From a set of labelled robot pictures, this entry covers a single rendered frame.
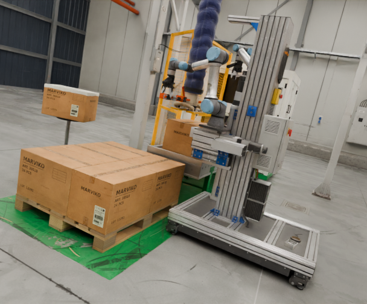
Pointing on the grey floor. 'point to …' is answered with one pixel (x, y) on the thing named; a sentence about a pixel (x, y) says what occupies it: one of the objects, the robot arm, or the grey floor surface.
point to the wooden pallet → (104, 241)
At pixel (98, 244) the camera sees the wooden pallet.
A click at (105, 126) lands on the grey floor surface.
